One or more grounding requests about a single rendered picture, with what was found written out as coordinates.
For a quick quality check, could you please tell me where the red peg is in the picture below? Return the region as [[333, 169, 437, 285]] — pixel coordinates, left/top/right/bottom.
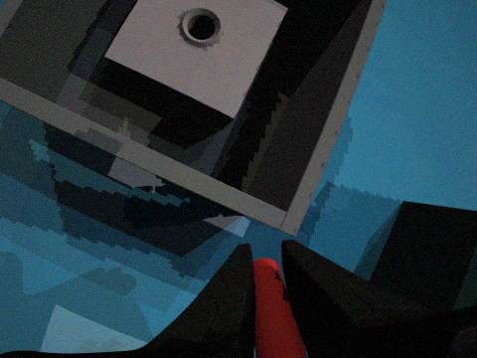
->
[[253, 259, 307, 358]]

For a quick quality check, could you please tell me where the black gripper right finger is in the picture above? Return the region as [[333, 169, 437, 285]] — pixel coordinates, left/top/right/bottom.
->
[[281, 240, 477, 358]]

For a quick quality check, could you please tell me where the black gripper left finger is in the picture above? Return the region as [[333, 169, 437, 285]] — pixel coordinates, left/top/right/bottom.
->
[[0, 243, 255, 358]]

